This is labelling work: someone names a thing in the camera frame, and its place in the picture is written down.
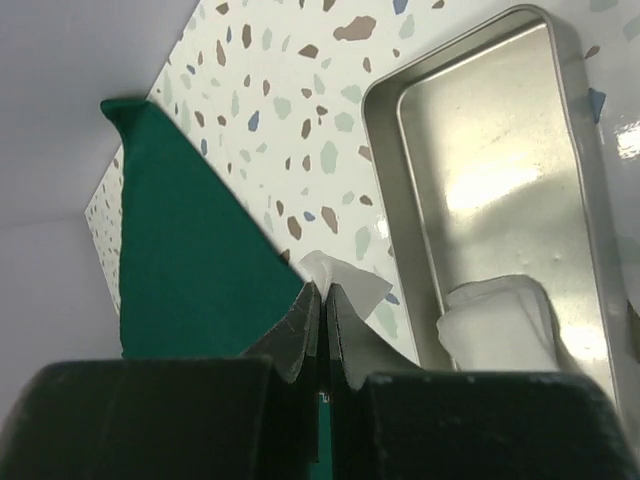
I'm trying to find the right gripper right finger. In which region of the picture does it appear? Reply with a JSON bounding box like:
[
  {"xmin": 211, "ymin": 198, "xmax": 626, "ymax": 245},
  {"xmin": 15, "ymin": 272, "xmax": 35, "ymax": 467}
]
[{"xmin": 324, "ymin": 284, "xmax": 420, "ymax": 479}]

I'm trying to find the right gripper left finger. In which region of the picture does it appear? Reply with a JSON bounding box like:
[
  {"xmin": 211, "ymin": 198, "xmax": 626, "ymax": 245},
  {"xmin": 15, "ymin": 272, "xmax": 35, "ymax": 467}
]
[{"xmin": 244, "ymin": 283, "xmax": 320, "ymax": 465}]

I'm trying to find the white gauze pad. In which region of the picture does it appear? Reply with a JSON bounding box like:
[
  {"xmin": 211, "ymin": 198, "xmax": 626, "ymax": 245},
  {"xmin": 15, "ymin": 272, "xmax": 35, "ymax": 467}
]
[
  {"xmin": 436, "ymin": 275, "xmax": 560, "ymax": 372},
  {"xmin": 299, "ymin": 250, "xmax": 392, "ymax": 320}
]

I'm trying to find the metal tray tin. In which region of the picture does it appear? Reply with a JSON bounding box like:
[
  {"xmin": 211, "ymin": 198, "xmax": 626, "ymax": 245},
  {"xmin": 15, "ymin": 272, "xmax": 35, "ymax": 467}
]
[{"xmin": 362, "ymin": 3, "xmax": 640, "ymax": 416}]

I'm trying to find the green surgical cloth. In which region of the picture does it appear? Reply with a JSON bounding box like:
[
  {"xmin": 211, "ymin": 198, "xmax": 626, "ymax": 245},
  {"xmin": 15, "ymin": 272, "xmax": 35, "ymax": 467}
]
[{"xmin": 99, "ymin": 97, "xmax": 334, "ymax": 480}]

